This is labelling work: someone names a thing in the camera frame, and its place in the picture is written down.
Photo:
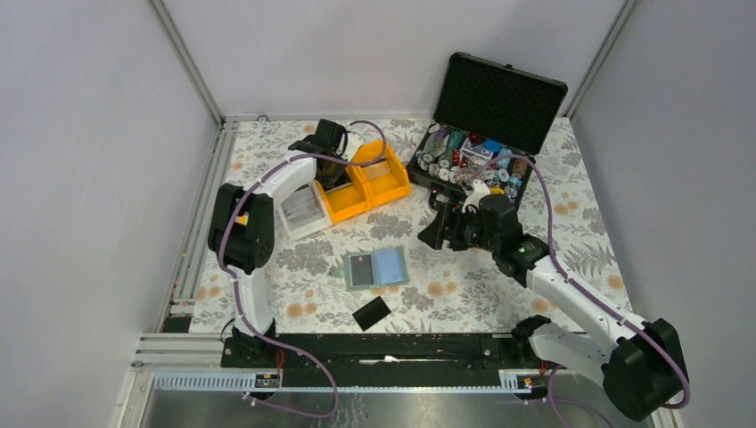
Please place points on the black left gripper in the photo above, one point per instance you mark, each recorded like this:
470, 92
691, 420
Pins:
329, 180

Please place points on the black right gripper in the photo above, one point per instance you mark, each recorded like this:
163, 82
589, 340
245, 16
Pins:
452, 216

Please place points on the yellow double storage bin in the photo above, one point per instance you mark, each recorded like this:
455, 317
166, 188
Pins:
360, 195

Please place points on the black credit card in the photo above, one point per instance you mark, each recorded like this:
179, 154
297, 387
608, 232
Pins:
371, 313

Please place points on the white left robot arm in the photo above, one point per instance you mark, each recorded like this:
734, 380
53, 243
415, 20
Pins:
244, 251

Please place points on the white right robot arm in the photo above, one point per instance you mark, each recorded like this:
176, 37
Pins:
639, 364

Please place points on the card in yellow bin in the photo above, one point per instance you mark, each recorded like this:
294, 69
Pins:
377, 170

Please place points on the orange poker chip stack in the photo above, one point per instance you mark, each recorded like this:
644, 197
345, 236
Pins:
465, 176

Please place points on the white storage bin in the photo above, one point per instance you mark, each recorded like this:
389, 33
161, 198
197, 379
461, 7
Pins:
304, 213

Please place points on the black poker chip case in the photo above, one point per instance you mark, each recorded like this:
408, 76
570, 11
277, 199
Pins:
490, 117

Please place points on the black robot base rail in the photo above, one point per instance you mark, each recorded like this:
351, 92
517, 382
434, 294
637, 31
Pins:
385, 361

